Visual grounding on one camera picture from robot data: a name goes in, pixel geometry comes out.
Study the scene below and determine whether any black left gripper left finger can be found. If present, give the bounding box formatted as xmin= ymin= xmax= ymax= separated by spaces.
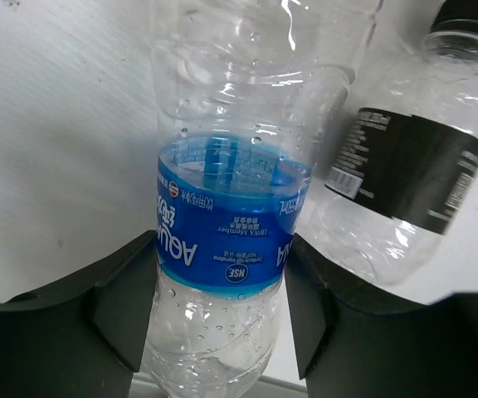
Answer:
xmin=0 ymin=231 xmax=157 ymax=397

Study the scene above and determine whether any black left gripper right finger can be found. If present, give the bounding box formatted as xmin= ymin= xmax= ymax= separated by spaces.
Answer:
xmin=285 ymin=236 xmax=478 ymax=397

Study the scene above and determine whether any blue label clear bottle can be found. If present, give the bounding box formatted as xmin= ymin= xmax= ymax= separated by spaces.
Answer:
xmin=144 ymin=1 xmax=382 ymax=397

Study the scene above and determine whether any black label bottle black cap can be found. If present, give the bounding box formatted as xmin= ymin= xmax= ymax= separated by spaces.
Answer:
xmin=312 ymin=1 xmax=478 ymax=284

